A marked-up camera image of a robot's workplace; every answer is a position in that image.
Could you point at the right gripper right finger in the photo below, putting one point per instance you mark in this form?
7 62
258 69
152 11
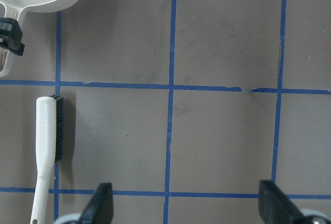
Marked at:
275 207

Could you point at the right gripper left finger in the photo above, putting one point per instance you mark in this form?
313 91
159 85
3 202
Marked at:
98 210

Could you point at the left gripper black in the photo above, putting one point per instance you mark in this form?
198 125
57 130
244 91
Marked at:
11 36

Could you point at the beige hand brush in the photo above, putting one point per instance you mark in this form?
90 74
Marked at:
48 150

